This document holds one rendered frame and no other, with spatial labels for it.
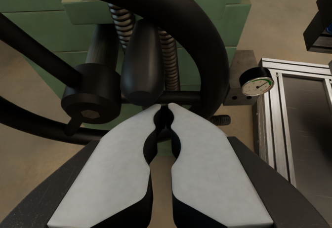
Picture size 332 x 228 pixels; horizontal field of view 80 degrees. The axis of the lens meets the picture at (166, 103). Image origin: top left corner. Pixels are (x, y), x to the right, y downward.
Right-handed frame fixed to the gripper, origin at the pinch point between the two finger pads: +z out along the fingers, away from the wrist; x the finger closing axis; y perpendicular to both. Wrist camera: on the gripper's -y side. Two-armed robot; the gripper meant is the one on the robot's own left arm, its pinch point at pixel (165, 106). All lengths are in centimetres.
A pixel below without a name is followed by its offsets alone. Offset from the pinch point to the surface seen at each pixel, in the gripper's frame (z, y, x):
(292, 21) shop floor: 153, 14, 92
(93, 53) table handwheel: 12.2, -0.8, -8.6
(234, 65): 36.8, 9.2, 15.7
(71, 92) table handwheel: 6.2, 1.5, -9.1
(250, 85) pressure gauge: 26.5, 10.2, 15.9
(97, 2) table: 13.1, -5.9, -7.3
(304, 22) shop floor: 153, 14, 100
